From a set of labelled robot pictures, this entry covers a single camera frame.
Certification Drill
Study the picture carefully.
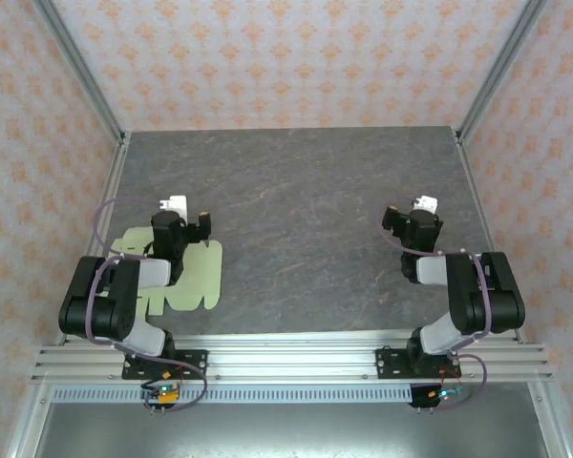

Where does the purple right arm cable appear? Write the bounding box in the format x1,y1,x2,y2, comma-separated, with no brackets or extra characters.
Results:
380,194,494,412

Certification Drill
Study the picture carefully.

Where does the light green paper box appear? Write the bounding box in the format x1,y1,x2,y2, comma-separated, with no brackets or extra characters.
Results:
107,227,223,317

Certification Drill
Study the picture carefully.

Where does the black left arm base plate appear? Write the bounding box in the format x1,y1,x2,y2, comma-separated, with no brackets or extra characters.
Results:
121,349,209,382

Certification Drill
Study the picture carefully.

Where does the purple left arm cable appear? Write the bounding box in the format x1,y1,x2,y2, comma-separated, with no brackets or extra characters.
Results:
84,197,209,414

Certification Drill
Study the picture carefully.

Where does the aluminium table side rail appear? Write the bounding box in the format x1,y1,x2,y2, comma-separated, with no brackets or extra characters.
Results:
452,127,529,344
54,133,133,347

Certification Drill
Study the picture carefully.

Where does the narrow aluminium table edge rail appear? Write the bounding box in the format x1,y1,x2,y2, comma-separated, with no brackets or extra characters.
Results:
56,332,526,348

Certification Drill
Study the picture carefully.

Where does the yellow connector circuit board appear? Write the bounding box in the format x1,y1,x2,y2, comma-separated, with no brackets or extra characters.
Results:
140,381,182,407

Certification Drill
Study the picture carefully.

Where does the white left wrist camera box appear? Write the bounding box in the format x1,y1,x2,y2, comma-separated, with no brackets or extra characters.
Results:
156,194,190,224

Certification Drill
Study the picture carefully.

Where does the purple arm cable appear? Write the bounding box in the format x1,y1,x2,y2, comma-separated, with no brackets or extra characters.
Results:
84,197,209,414
380,194,494,412

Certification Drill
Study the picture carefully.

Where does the small lit circuit board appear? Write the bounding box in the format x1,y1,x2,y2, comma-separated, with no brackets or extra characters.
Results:
427,385,469,405

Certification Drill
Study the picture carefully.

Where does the aluminium lower frame strut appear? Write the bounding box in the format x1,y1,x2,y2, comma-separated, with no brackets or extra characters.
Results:
524,381,573,458
4,381,54,458

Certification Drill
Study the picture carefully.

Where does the grey slotted cable duct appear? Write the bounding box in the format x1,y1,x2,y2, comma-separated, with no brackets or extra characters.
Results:
52,386,414,405

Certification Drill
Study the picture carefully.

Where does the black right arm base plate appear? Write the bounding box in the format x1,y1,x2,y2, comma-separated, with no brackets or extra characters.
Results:
375,347,464,382

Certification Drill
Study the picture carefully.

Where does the wide aluminium mounting beam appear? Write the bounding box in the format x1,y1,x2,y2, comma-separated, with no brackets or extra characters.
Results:
31,346,555,384

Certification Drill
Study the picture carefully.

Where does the grey metal shelf panel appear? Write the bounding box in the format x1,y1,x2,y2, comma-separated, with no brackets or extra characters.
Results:
32,403,550,458

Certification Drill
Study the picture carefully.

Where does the aluminium frame post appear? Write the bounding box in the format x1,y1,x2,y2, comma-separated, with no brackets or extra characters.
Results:
456,0,550,143
31,0,128,144

